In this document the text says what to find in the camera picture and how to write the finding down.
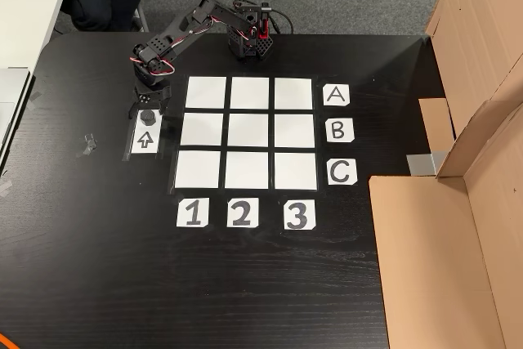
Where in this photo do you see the black hexagonal token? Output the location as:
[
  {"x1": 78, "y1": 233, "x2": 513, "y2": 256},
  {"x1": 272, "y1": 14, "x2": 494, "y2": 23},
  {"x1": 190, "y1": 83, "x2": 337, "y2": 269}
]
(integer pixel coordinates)
[{"x1": 138, "y1": 109, "x2": 159, "y2": 127}]

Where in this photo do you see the white paper grid square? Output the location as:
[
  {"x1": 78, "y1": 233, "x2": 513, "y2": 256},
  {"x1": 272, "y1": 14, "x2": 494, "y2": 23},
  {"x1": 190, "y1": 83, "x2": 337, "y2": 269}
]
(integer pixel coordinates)
[
  {"x1": 274, "y1": 114, "x2": 316, "y2": 149},
  {"x1": 186, "y1": 76, "x2": 227, "y2": 109},
  {"x1": 224, "y1": 151, "x2": 270, "y2": 190},
  {"x1": 226, "y1": 113, "x2": 270, "y2": 148},
  {"x1": 273, "y1": 153, "x2": 319, "y2": 191},
  {"x1": 230, "y1": 76, "x2": 270, "y2": 110},
  {"x1": 174, "y1": 150, "x2": 222, "y2": 190},
  {"x1": 274, "y1": 77, "x2": 314, "y2": 110},
  {"x1": 180, "y1": 113, "x2": 225, "y2": 147}
]

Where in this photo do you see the white arrow paper sheet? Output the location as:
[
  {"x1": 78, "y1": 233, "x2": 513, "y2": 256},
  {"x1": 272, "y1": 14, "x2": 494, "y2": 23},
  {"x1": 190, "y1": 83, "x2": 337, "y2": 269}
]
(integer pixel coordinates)
[{"x1": 130, "y1": 110, "x2": 163, "y2": 155}]

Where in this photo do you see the grey metal chair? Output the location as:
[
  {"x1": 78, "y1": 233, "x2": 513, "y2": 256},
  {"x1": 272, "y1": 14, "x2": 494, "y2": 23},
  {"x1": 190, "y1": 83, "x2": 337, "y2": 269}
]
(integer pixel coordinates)
[{"x1": 129, "y1": 1, "x2": 150, "y2": 34}]

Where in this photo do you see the crumpled clear tape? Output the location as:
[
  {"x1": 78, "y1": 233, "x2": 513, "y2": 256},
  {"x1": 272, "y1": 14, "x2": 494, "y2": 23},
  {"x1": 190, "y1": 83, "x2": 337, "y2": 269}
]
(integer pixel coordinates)
[{"x1": 76, "y1": 133, "x2": 97, "y2": 159}]

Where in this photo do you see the paper sheet number 1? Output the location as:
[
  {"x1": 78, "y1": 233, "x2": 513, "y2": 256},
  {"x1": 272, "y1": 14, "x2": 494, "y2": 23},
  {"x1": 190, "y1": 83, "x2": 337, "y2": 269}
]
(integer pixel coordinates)
[{"x1": 176, "y1": 197, "x2": 210, "y2": 228}]

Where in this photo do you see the red and black clamp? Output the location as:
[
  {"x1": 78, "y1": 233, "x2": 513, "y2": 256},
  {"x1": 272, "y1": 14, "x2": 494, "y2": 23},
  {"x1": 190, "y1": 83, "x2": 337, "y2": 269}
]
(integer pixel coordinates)
[{"x1": 257, "y1": 2, "x2": 272, "y2": 42}]

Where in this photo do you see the paper sheet number 2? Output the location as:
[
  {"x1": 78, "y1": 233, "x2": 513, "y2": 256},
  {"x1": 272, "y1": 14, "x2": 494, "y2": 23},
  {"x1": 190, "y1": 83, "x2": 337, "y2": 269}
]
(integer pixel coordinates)
[{"x1": 226, "y1": 197, "x2": 260, "y2": 229}]

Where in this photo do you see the white desk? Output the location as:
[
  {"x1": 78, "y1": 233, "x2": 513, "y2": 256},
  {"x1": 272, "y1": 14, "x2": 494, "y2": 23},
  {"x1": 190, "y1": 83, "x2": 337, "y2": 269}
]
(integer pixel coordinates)
[{"x1": 0, "y1": 0, "x2": 78, "y2": 170}]

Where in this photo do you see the paper sheet letter A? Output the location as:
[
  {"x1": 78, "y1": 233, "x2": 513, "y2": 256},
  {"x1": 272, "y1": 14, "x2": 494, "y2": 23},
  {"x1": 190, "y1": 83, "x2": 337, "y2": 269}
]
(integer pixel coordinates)
[{"x1": 322, "y1": 83, "x2": 351, "y2": 107}]

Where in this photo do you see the paper sheet letter B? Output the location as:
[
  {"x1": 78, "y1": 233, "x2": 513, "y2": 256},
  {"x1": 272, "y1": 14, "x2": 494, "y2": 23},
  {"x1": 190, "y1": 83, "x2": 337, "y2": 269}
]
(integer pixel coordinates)
[{"x1": 325, "y1": 118, "x2": 355, "y2": 144}]

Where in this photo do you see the paper sheet number 3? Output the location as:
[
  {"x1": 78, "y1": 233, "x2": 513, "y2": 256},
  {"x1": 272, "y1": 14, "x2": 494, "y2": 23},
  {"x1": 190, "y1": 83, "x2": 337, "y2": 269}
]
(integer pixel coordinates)
[{"x1": 284, "y1": 199, "x2": 316, "y2": 230}]

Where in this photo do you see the paper sheet letter C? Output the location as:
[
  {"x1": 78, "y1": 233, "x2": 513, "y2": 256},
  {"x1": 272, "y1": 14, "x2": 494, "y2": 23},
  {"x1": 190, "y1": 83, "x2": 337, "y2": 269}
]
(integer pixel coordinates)
[{"x1": 326, "y1": 159, "x2": 359, "y2": 186}]

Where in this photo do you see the brown cardboard panel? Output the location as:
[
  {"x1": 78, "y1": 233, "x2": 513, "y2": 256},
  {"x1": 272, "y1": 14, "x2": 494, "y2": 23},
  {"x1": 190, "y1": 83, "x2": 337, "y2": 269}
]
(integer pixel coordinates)
[
  {"x1": 369, "y1": 99, "x2": 523, "y2": 349},
  {"x1": 418, "y1": 0, "x2": 523, "y2": 178}
]

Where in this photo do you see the black power cable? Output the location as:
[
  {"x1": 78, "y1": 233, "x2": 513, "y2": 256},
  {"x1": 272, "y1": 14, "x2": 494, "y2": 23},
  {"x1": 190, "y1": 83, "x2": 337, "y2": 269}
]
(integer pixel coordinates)
[{"x1": 269, "y1": 9, "x2": 295, "y2": 35}]

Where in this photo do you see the orange cable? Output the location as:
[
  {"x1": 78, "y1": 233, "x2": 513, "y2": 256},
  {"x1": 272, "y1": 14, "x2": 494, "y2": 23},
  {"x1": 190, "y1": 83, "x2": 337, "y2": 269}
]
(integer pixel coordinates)
[{"x1": 0, "y1": 330, "x2": 20, "y2": 349}]

